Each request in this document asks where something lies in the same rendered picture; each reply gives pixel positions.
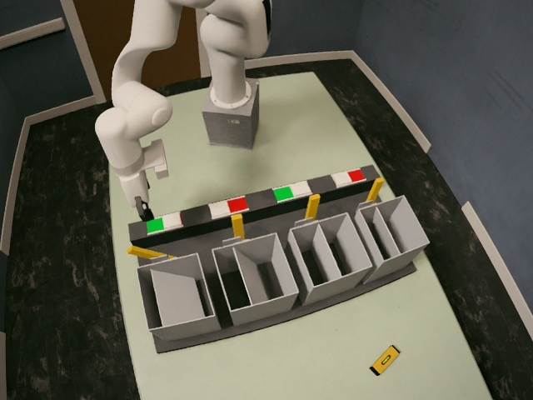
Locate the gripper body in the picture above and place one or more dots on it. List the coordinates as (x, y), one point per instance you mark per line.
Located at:
(135, 185)

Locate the yellow pocket level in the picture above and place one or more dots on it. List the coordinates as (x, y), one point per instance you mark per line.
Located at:
(384, 360)

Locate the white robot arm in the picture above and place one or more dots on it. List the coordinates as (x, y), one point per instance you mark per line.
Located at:
(154, 27)

